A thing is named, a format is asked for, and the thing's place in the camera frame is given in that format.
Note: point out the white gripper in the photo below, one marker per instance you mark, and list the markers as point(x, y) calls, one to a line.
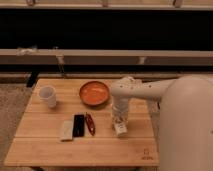
point(120, 110)

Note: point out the white plastic bottle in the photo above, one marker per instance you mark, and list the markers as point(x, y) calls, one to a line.
point(120, 128)

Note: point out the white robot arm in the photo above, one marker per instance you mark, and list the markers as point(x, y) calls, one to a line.
point(186, 118)

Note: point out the orange ceramic bowl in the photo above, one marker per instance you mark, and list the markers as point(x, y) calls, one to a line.
point(94, 93)

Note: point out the red glossy object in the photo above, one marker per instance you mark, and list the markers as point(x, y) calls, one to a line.
point(90, 124)

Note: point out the black rectangular bar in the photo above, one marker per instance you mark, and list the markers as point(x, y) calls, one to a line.
point(78, 129)

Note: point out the wooden table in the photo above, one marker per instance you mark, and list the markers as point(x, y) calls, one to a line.
point(36, 142)

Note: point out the white rectangular bar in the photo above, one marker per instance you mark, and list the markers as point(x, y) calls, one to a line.
point(66, 133)

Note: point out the white paper cup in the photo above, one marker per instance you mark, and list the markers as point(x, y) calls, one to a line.
point(48, 95)

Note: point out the grey horizontal rail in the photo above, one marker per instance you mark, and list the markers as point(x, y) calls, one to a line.
point(32, 56)

